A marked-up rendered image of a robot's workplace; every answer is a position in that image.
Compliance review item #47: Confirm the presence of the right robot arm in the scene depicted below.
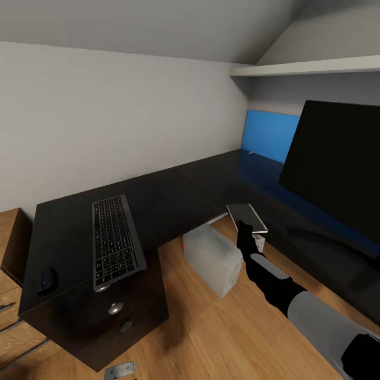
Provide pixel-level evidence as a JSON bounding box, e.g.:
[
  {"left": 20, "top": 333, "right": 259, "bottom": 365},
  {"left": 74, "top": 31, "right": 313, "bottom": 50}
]
[{"left": 236, "top": 221, "right": 380, "bottom": 380}]

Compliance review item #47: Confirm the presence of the keyboard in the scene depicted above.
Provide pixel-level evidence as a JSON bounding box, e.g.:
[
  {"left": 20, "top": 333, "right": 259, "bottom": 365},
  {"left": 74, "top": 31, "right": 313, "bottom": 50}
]
[{"left": 92, "top": 194, "right": 147, "bottom": 290}]

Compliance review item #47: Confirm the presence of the monitor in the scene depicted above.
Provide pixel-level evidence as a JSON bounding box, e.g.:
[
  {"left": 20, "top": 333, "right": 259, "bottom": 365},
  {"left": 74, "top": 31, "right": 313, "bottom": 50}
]
[{"left": 278, "top": 100, "right": 380, "bottom": 271}]

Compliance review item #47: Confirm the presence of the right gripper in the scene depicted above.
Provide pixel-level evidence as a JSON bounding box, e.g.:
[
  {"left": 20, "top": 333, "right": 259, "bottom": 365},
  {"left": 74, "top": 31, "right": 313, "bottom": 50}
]
[{"left": 236, "top": 221, "right": 256, "bottom": 249}]

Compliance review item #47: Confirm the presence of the mouse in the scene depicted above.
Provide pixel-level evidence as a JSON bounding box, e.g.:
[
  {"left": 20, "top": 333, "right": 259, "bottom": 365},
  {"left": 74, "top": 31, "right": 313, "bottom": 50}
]
[{"left": 32, "top": 265, "right": 56, "bottom": 292}]

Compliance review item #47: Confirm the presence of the notebook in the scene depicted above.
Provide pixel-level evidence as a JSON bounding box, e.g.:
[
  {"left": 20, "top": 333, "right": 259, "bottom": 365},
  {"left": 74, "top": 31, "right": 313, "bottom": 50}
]
[{"left": 226, "top": 203, "right": 268, "bottom": 234}]

